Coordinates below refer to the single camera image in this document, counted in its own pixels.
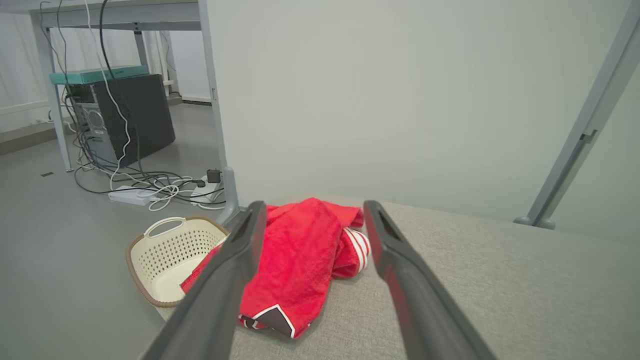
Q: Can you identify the black computer tower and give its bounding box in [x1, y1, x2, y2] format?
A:
[67, 73, 177, 169]

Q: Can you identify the grey metal partition post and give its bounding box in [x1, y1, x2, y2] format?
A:
[513, 0, 640, 231]

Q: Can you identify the short white power strip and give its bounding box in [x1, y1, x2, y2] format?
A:
[190, 175, 224, 205]

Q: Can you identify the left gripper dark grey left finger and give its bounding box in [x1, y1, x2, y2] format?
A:
[141, 200, 269, 360]

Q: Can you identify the red mesh jersey navy lettering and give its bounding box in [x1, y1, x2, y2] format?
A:
[180, 197, 372, 340]

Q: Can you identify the white coiled floor cable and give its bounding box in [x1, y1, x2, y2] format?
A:
[112, 172, 226, 212]

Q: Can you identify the cream perforated laundry basket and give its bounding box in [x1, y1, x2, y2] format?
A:
[125, 215, 231, 308]

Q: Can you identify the white hanging cable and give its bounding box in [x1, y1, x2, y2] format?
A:
[82, 0, 132, 193]

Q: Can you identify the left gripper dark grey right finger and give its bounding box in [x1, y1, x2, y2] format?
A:
[363, 199, 499, 360]

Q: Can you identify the long white power strip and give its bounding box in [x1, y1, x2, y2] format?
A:
[107, 185, 160, 207]

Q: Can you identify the flat teal box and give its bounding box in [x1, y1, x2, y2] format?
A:
[49, 65, 150, 86]

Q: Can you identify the black floor cable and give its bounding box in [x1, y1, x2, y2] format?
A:
[74, 162, 227, 207]

